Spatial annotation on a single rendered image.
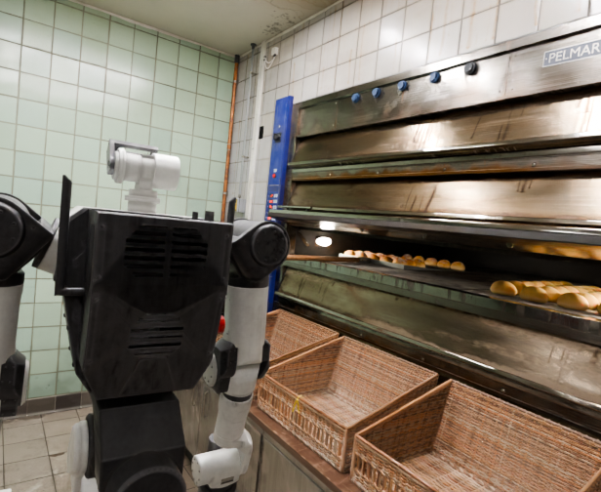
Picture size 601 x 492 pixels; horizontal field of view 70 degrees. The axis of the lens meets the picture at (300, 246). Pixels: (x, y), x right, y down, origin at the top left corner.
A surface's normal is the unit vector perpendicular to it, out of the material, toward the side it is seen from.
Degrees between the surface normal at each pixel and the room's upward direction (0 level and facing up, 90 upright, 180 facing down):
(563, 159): 90
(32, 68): 90
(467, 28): 90
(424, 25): 90
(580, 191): 70
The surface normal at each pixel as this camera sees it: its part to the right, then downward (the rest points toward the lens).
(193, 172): 0.58, 0.10
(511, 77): -0.79, -0.02
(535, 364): -0.73, -0.39
